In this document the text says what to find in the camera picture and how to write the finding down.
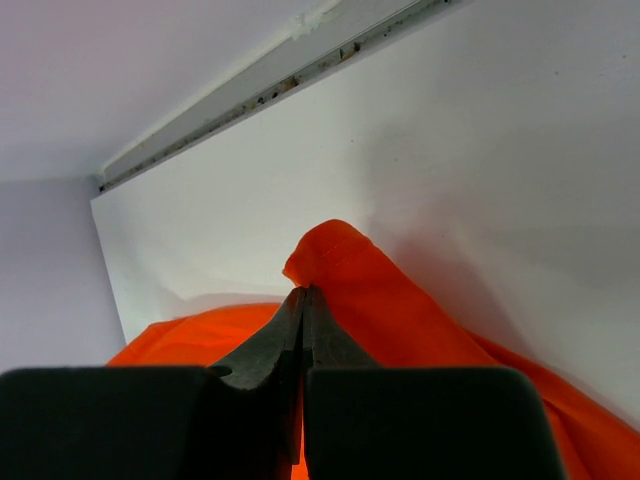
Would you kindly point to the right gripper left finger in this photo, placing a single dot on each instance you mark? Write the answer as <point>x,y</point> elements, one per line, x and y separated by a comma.
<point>272,358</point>

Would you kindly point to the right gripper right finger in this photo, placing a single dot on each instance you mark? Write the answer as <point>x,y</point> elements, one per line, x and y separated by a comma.
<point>325,344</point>

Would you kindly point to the orange t shirt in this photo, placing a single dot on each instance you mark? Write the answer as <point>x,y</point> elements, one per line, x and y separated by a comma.
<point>399,325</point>

